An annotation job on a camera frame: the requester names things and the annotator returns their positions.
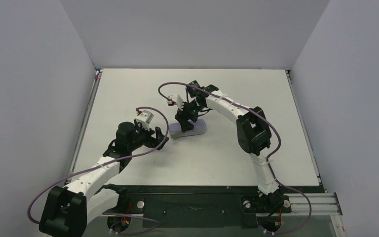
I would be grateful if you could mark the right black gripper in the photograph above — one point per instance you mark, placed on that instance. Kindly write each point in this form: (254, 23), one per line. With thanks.
(185, 117)

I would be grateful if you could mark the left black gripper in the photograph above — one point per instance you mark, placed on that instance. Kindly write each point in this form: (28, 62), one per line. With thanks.
(152, 138)

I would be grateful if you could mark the purple zippered umbrella case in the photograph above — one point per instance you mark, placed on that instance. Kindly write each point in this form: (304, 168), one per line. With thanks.
(199, 128)

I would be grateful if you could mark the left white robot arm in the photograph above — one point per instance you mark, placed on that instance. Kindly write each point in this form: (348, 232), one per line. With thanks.
(68, 209)

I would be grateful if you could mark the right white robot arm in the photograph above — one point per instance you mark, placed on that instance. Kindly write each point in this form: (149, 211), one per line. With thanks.
(255, 135)

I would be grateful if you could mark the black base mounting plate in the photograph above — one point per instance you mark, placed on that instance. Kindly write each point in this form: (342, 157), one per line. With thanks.
(180, 219)

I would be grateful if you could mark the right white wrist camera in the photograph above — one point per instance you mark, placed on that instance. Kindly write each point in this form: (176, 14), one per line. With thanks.
(175, 100)

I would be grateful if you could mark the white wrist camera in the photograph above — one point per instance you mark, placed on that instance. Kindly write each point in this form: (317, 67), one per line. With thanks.
(175, 100)
(143, 119)

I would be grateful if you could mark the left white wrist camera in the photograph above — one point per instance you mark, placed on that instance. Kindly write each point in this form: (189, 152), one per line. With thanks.
(143, 119)

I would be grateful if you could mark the aluminium frame rail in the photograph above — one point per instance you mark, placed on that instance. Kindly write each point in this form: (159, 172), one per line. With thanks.
(320, 202)

